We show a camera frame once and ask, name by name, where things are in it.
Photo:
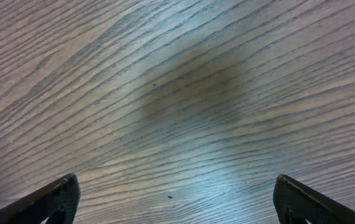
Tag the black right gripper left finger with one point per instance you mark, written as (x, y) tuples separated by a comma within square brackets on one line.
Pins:
[(56, 202)]

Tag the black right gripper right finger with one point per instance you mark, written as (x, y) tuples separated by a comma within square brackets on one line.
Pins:
[(295, 203)]

